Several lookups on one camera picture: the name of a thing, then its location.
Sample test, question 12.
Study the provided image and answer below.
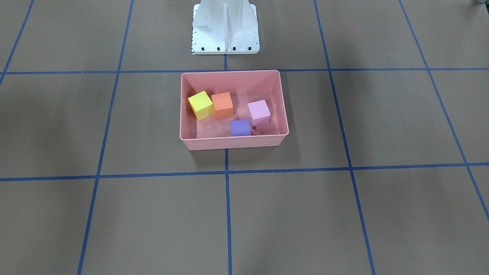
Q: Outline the purple foam block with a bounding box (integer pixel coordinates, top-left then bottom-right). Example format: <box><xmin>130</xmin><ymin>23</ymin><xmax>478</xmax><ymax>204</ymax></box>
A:
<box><xmin>230</xmin><ymin>120</ymin><xmax>252</xmax><ymax>136</ymax></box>

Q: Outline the pink foam block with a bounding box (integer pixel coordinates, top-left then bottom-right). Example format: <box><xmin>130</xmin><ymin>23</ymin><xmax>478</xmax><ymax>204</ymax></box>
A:
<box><xmin>247</xmin><ymin>100</ymin><xmax>271</xmax><ymax>127</ymax></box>

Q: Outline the orange foam block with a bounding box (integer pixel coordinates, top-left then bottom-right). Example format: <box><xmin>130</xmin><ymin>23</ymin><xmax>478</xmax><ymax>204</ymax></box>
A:
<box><xmin>211</xmin><ymin>92</ymin><xmax>234</xmax><ymax>120</ymax></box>

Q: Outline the yellow foam block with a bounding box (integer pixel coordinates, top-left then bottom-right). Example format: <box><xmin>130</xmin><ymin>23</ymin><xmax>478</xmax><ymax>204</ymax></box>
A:
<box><xmin>188</xmin><ymin>91</ymin><xmax>215</xmax><ymax>121</ymax></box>

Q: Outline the pink plastic bin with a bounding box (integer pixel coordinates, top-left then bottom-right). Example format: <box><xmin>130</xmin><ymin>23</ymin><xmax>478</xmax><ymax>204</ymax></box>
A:
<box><xmin>179</xmin><ymin>70</ymin><xmax>289</xmax><ymax>151</ymax></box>

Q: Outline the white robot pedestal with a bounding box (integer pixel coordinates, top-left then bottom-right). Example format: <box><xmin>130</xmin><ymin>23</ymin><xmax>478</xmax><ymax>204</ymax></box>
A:
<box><xmin>191</xmin><ymin>0</ymin><xmax>260</xmax><ymax>55</ymax></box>

